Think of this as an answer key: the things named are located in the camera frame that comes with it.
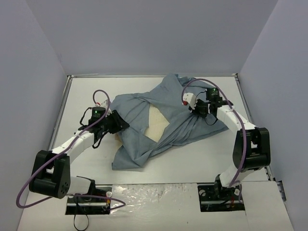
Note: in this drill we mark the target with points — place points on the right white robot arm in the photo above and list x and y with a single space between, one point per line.
251 150

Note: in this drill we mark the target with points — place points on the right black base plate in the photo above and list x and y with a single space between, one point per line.
230 200

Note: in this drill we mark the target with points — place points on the striped pillowcase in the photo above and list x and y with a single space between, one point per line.
184 127

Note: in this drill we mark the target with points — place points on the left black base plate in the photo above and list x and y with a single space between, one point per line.
87 206

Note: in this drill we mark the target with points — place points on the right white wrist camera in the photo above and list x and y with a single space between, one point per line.
190 100

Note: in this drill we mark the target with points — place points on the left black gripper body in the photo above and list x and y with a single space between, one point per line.
118 122

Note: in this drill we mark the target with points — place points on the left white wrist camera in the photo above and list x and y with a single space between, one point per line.
104 105

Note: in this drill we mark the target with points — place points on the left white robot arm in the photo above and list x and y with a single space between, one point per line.
51 174

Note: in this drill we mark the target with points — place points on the cream white pillow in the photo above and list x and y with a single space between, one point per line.
156 125

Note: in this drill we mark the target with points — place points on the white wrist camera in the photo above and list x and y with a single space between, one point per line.
190 100
104 105

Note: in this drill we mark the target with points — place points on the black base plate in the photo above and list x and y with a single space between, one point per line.
230 200
87 206

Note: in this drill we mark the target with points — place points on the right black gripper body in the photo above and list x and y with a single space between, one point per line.
200 109

